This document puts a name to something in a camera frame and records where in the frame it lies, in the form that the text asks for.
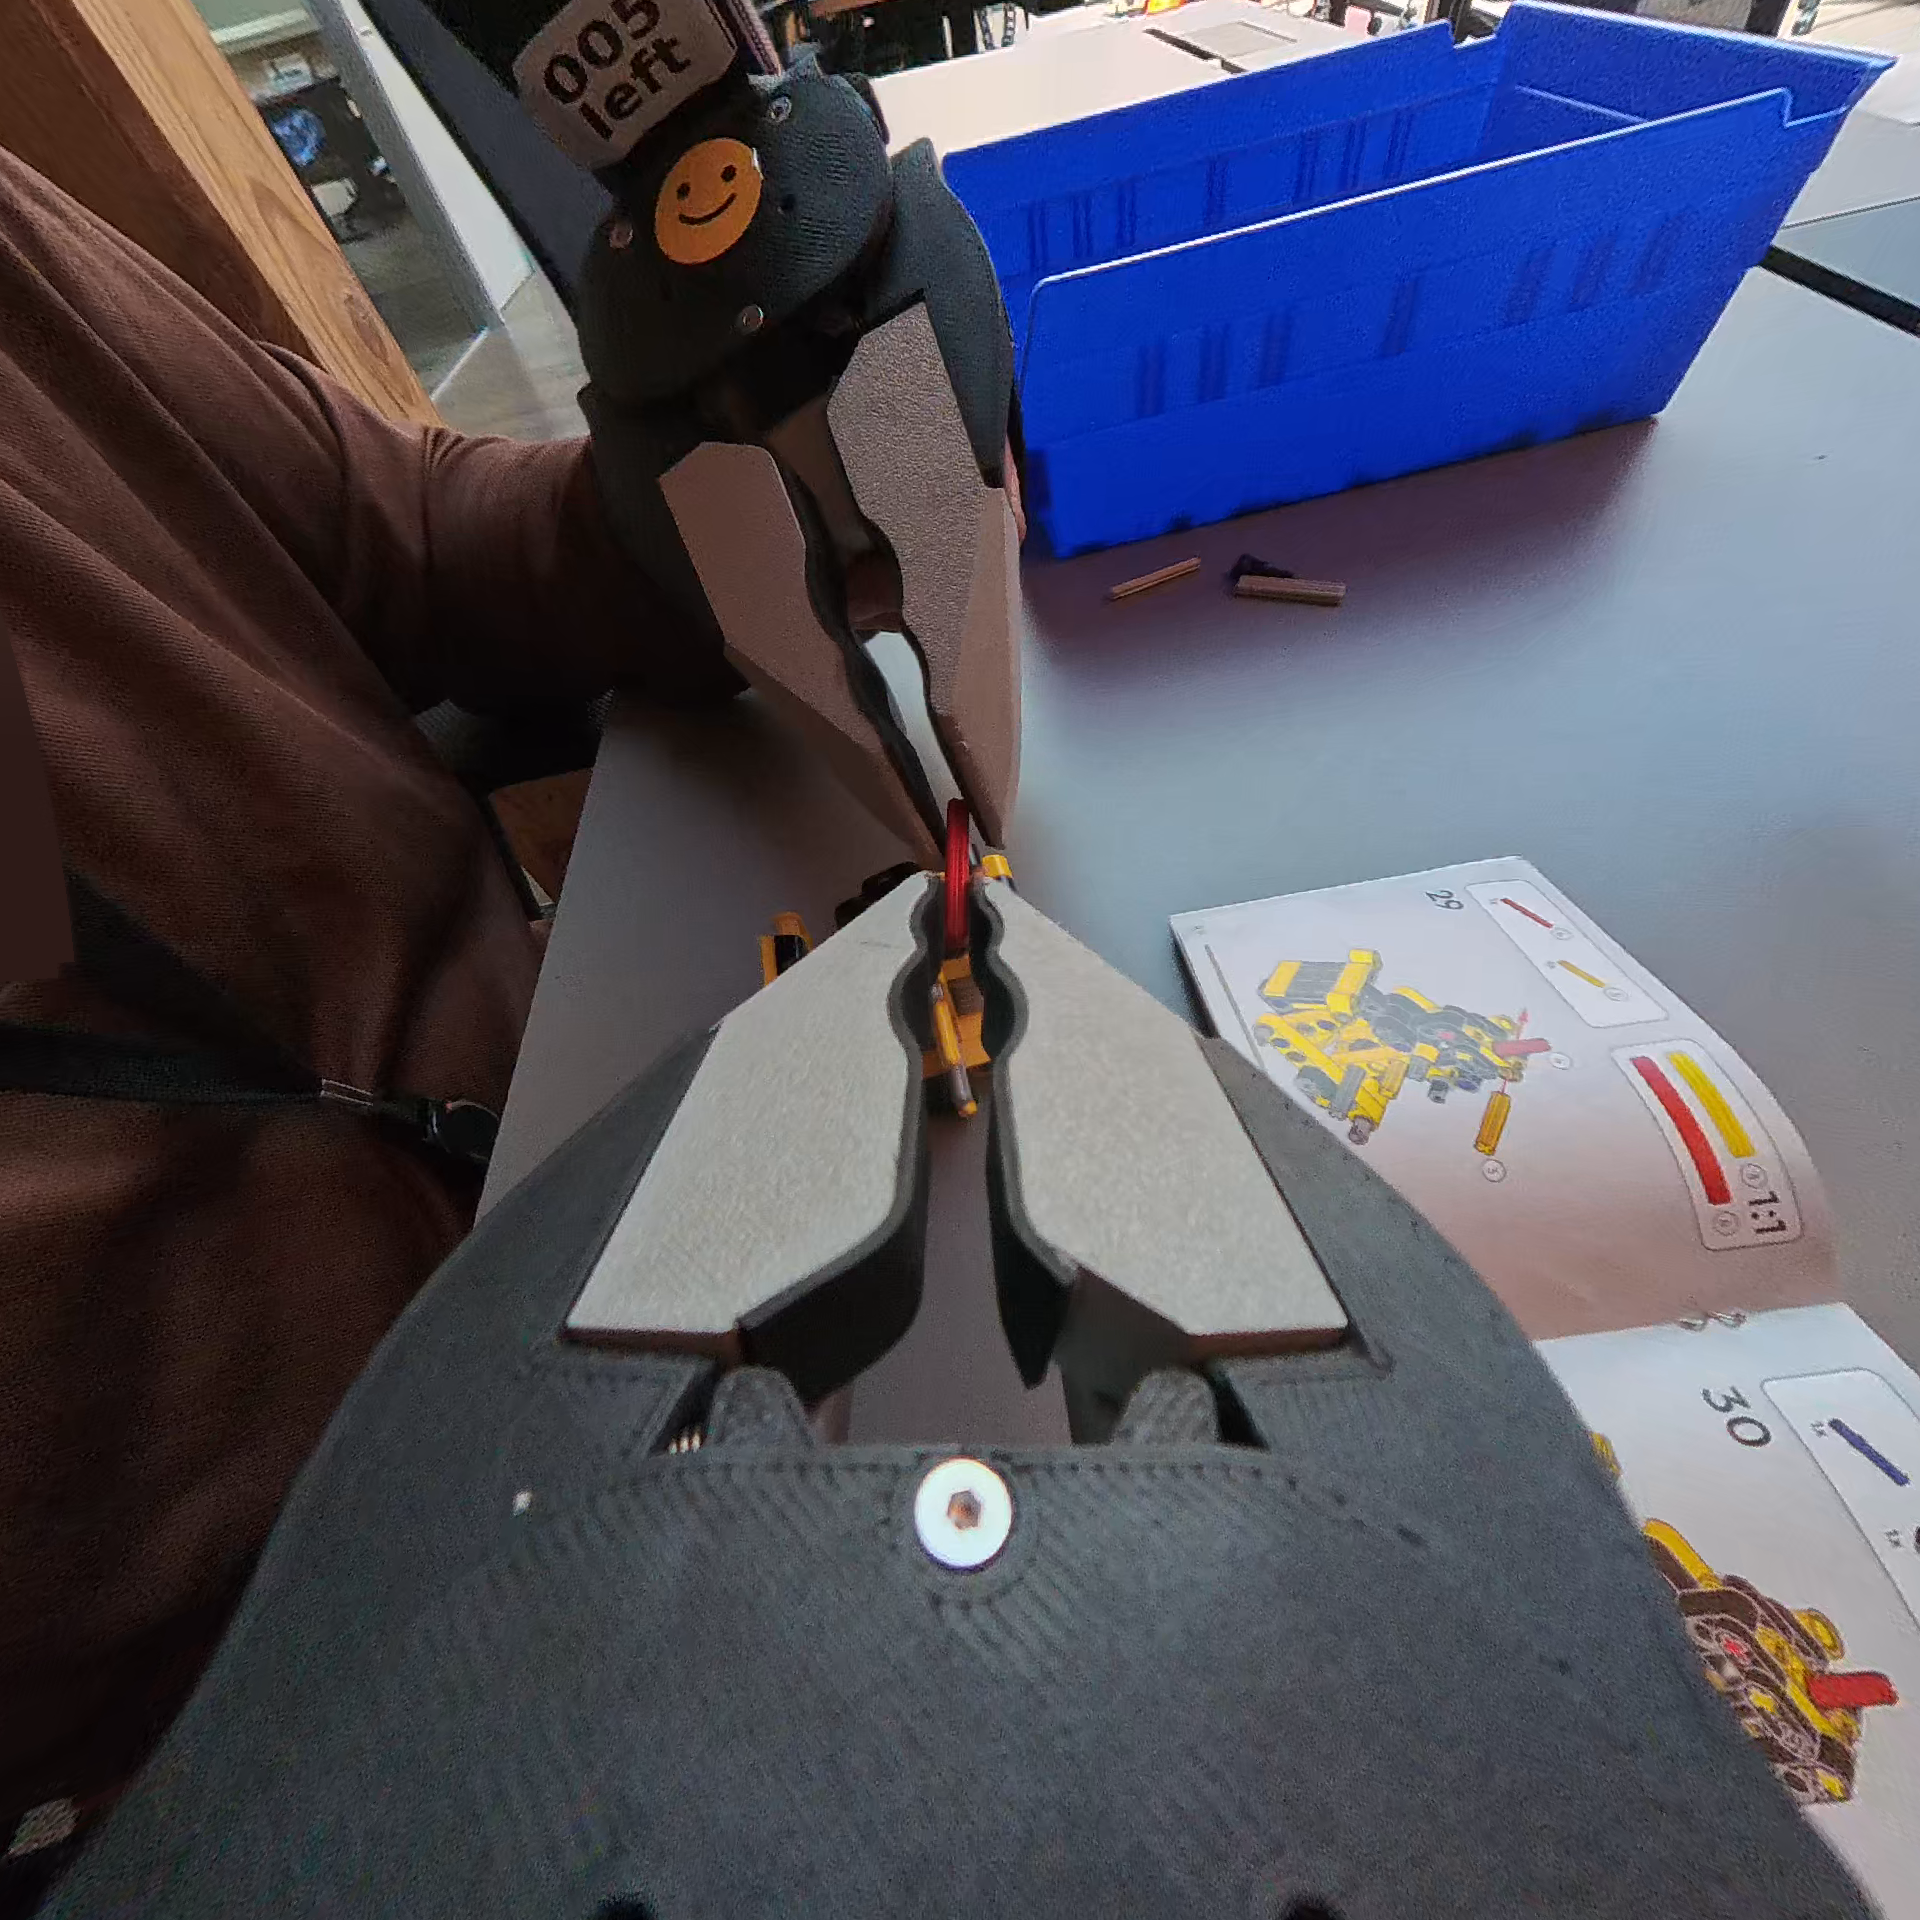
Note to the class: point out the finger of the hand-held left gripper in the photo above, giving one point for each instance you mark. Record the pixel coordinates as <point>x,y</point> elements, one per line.
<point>750,570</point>
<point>945,524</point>

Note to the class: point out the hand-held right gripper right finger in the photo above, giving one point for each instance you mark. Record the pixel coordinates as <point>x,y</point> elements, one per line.
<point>1170,1186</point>

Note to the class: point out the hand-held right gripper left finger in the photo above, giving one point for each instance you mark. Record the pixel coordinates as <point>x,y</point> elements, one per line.
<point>750,1171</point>

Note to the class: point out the yellow black lego model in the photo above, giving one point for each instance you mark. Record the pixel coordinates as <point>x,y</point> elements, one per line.
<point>948,1037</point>

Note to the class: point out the red lego axle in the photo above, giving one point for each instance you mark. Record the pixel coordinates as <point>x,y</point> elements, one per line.
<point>955,879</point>

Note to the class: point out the blue plastic bin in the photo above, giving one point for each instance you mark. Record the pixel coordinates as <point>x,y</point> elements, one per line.
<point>1348,405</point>
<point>1651,84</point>

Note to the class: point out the person's left forearm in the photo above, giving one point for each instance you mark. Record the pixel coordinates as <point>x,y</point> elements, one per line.
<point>510,570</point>

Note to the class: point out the brown lego axle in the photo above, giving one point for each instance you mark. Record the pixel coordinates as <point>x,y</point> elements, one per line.
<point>1154,579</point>
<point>1289,591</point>

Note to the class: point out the lego instruction booklet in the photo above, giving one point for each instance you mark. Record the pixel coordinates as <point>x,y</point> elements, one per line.
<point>1348,932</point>

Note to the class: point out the small black lego pin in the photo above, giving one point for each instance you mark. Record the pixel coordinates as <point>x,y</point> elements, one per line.
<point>1257,569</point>

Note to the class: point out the person's left hand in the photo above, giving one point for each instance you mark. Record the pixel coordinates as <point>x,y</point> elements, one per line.
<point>874,597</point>

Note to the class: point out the person's brown clothed torso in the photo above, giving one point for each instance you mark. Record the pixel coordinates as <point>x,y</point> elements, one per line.
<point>195,750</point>

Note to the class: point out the wooden partition panel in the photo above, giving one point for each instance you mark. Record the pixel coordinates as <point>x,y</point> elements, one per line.
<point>148,119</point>

